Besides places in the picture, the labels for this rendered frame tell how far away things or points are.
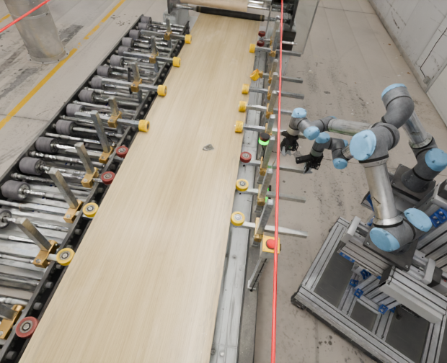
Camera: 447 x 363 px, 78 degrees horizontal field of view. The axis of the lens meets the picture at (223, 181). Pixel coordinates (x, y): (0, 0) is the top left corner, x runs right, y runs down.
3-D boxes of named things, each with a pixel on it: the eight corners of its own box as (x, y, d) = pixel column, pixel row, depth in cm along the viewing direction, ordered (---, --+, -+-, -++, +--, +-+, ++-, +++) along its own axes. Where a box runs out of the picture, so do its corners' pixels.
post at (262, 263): (256, 282, 155) (272, 247, 120) (255, 291, 152) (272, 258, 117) (248, 281, 155) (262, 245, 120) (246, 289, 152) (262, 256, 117)
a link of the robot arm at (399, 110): (425, 118, 127) (342, 173, 163) (419, 104, 134) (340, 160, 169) (409, 106, 124) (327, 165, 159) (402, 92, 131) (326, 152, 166)
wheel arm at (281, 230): (305, 234, 164) (307, 230, 160) (305, 239, 162) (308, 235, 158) (233, 222, 165) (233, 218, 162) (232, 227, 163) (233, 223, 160)
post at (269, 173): (258, 213, 192) (273, 168, 154) (258, 217, 190) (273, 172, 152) (253, 212, 192) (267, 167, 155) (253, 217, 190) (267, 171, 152)
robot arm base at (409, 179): (429, 181, 168) (440, 170, 160) (424, 196, 159) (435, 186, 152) (404, 168, 172) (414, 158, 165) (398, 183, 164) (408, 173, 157)
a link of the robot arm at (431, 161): (417, 178, 155) (432, 161, 144) (410, 160, 163) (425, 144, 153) (438, 181, 154) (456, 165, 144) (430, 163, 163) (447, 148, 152)
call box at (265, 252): (275, 245, 121) (280, 238, 115) (275, 261, 117) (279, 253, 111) (259, 243, 121) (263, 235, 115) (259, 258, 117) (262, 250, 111)
